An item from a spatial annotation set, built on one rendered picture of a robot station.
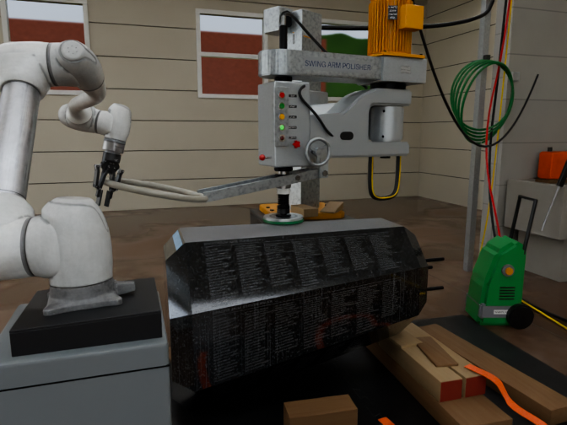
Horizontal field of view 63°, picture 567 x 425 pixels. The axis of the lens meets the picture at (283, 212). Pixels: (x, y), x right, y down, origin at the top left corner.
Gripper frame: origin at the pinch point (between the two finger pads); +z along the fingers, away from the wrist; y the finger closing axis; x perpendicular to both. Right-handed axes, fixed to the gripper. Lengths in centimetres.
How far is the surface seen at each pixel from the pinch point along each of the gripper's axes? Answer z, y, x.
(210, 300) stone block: 31, 25, -53
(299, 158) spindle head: -38, 78, -40
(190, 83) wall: -174, 370, 470
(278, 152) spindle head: -38, 66, -36
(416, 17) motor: -125, 116, -66
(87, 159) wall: -11, 259, 547
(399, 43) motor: -111, 116, -60
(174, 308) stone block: 37, 17, -42
